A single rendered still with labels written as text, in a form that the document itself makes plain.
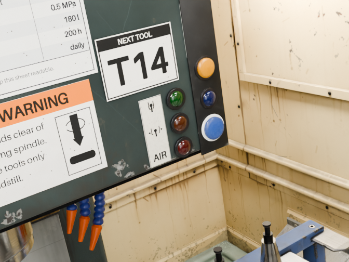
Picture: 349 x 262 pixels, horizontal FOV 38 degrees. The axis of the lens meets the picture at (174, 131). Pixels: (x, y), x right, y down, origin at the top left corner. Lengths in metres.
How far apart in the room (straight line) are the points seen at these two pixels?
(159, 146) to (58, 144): 0.13
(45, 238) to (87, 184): 0.75
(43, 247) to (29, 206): 0.77
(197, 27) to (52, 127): 0.21
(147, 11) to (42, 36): 0.13
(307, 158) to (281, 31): 0.40
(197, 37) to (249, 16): 1.04
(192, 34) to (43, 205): 0.26
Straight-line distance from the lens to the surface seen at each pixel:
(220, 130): 0.65
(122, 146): 0.59
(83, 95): 0.56
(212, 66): 0.63
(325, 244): 1.06
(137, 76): 0.58
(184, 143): 0.63
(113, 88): 0.57
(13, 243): 0.73
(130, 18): 0.58
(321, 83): 1.49
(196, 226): 2.08
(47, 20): 0.54
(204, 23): 0.63
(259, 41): 1.63
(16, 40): 0.53
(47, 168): 0.56
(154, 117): 0.60
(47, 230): 1.32
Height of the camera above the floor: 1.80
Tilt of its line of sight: 20 degrees down
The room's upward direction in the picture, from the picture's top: 9 degrees counter-clockwise
